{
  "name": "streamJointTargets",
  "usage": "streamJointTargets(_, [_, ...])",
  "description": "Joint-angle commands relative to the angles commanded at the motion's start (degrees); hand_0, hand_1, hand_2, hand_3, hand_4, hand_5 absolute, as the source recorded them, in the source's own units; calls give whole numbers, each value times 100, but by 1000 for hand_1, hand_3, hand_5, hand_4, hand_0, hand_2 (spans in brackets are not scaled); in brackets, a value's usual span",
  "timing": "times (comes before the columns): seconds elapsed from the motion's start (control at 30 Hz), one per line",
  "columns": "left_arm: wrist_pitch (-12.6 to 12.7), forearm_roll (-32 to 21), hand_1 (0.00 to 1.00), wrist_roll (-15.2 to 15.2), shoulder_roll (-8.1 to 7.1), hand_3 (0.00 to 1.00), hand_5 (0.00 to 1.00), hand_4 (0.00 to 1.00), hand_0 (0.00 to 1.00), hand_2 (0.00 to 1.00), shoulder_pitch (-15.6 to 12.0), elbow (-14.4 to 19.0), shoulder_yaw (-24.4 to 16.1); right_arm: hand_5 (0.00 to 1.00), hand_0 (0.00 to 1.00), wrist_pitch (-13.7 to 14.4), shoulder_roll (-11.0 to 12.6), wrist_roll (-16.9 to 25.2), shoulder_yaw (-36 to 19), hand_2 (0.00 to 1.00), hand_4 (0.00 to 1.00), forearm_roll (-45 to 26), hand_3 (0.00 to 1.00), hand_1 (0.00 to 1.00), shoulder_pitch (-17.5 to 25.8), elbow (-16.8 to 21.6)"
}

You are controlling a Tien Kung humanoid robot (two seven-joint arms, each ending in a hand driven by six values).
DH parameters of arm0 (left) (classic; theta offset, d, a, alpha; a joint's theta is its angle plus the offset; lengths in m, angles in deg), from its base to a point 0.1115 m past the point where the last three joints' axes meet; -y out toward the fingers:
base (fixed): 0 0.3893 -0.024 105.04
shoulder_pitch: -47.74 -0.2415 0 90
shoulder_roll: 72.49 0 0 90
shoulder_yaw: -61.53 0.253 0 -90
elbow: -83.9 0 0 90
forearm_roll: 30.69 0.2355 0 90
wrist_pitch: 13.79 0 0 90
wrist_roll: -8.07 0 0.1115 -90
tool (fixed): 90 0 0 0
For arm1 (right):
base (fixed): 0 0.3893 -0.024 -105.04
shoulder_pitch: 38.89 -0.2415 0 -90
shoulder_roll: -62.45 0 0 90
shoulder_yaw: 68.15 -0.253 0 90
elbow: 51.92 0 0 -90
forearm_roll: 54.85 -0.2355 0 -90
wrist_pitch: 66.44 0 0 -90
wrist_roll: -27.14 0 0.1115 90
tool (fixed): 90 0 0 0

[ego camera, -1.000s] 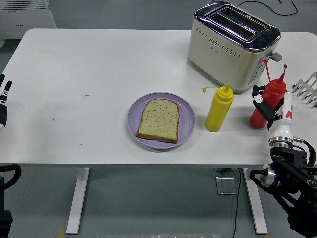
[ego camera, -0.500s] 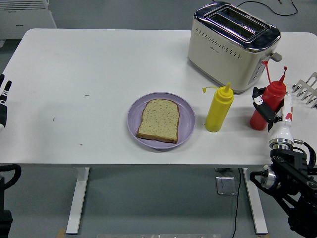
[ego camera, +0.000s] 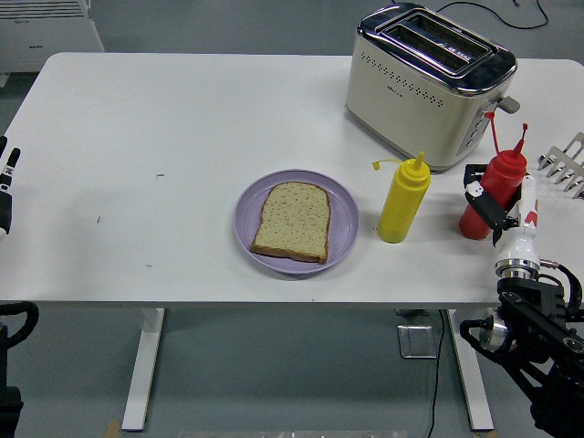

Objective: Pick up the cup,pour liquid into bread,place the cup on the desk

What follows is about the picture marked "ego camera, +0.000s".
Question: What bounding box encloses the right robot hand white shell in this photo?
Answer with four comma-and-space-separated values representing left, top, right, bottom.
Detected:
462, 162, 541, 270

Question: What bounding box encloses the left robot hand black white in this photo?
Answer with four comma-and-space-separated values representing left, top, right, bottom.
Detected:
0, 135, 22, 236

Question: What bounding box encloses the red squeeze bottle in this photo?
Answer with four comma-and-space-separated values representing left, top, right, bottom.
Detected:
458, 110, 530, 241

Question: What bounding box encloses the bread slice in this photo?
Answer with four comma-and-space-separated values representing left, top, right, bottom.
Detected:
249, 181, 332, 266

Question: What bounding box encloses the silver metal rack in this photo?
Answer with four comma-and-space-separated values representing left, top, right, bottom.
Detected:
537, 132, 584, 200

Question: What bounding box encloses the yellow squeeze bottle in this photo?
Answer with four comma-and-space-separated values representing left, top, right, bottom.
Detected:
371, 151, 433, 244

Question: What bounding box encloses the metal floor socket plate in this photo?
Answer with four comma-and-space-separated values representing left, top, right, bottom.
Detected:
396, 323, 439, 360

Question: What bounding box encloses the white table leg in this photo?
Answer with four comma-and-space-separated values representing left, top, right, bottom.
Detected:
446, 308, 495, 433
121, 308, 167, 433

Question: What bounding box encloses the white floor appliance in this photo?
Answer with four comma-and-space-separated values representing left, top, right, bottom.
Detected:
0, 0, 106, 88

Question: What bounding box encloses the purple plate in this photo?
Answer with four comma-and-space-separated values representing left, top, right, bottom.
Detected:
234, 169, 361, 276

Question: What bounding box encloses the cream and chrome toaster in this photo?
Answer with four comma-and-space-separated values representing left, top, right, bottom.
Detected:
343, 2, 521, 173

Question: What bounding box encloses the black floor cable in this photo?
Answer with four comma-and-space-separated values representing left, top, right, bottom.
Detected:
425, 309, 446, 438

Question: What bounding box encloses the black toaster power cable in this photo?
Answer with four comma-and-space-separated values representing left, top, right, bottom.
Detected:
435, 0, 549, 30

